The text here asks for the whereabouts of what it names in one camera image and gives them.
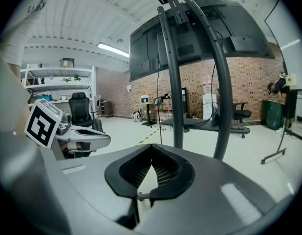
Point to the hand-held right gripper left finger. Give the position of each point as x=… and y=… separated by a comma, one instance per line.
x=114, y=177

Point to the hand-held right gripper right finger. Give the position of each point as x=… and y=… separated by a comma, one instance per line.
x=185, y=177

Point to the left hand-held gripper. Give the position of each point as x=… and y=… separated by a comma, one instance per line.
x=39, y=124

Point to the black screen stand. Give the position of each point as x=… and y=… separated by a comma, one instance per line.
x=176, y=94

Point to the person's left forearm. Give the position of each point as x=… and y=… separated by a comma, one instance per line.
x=15, y=71

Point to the white device on small stand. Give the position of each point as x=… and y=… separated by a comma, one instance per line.
x=145, y=100

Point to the large black screen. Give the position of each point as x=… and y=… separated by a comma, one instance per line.
x=197, y=45

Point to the white board on rolling stand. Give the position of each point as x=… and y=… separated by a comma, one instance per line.
x=290, y=28

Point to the black high-back office chair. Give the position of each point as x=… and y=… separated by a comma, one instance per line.
x=79, y=109

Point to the small wooden cabinet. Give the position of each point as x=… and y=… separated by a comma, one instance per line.
x=108, y=108

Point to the white backpack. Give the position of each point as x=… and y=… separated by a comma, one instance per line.
x=136, y=116

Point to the small green plant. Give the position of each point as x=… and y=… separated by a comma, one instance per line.
x=77, y=77

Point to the white metal shelf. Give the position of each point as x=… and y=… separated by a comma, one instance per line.
x=55, y=70

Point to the cardboard box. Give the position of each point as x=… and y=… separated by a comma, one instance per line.
x=66, y=63

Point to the white water dispenser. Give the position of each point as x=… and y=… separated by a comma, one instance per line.
x=209, y=104

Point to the small black monitor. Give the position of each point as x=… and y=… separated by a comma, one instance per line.
x=184, y=99

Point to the long ceiling light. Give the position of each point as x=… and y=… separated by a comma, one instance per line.
x=113, y=49

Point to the black low-back office chair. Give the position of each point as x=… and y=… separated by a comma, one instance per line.
x=242, y=112

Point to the green bin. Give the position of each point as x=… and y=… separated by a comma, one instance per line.
x=271, y=114

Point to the person's white shirt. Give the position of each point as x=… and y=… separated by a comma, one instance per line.
x=21, y=21

